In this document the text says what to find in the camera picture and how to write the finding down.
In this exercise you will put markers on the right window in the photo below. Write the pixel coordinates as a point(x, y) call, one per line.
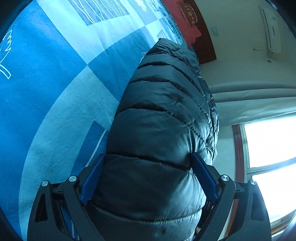
point(265, 152)

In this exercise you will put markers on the blue patterned bed sheet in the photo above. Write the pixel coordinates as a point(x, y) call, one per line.
point(64, 68)

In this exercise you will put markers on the white wall air conditioner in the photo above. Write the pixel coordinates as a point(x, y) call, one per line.
point(272, 31)

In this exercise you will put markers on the red pillow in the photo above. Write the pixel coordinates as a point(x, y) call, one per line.
point(190, 33)

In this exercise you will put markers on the small brown embroidered cushion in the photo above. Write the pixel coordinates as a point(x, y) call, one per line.
point(188, 13)

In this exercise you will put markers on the wall switch plate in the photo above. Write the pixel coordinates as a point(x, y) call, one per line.
point(215, 31)

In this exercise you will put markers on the dark wooden headboard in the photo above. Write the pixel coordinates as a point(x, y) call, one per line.
point(203, 45)

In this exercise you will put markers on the right window curtain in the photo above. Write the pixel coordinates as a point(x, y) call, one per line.
point(244, 101)

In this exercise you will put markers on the black quilted puffer jacket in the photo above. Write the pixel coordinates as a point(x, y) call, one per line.
point(147, 190)

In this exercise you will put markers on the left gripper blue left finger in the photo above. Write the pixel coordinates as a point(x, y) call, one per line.
point(78, 191)

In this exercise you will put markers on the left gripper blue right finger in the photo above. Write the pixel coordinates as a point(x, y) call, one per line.
point(219, 190)

